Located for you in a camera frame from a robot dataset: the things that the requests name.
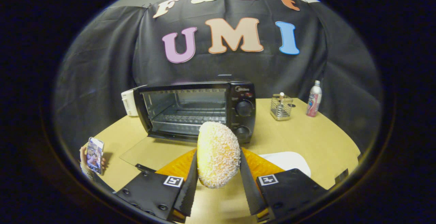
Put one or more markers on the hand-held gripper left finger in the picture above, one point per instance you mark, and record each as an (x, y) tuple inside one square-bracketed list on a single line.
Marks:
[(189, 190)]

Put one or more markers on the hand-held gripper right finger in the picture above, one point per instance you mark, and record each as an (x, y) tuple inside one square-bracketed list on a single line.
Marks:
[(248, 190)]

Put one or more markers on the crumb-coated bread ball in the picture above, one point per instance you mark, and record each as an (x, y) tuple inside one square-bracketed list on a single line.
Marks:
[(218, 154)]

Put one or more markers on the black toaster oven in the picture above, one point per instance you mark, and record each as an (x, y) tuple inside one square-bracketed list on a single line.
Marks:
[(243, 108)]

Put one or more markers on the white bread toaster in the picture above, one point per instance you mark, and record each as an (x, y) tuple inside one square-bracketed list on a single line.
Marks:
[(127, 103)]

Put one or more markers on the white plate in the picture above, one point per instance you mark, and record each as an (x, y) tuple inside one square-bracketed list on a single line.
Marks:
[(289, 161)]

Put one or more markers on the small bottle in basket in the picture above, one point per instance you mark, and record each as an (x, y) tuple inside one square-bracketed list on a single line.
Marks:
[(281, 101)]

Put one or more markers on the black table clamp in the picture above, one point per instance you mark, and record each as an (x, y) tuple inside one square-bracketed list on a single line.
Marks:
[(342, 176)]

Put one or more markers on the smartphone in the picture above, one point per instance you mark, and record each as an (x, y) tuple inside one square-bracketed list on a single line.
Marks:
[(95, 155)]

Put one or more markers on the white pink spray bottle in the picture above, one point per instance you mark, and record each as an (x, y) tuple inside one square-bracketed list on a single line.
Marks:
[(314, 99)]

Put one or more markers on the black backdrop cloth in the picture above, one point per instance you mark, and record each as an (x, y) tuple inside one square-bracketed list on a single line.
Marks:
[(102, 53)]

